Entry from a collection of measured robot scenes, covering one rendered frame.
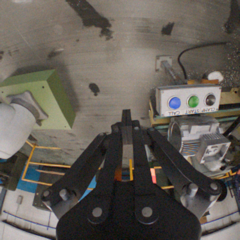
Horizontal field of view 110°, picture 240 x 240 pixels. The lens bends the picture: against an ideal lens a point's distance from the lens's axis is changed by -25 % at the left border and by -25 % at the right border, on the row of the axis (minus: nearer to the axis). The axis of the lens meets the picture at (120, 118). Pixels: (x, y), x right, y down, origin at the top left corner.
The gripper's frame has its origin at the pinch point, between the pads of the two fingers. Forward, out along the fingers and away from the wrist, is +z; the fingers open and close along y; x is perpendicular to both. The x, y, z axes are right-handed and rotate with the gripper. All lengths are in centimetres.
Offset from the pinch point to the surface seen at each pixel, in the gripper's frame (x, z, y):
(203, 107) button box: -2.3, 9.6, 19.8
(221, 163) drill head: -47, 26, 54
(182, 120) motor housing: -13.9, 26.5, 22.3
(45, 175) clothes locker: -349, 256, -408
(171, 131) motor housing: -24.1, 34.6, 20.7
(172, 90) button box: 2.8, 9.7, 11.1
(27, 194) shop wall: -420, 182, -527
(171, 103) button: -0.1, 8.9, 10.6
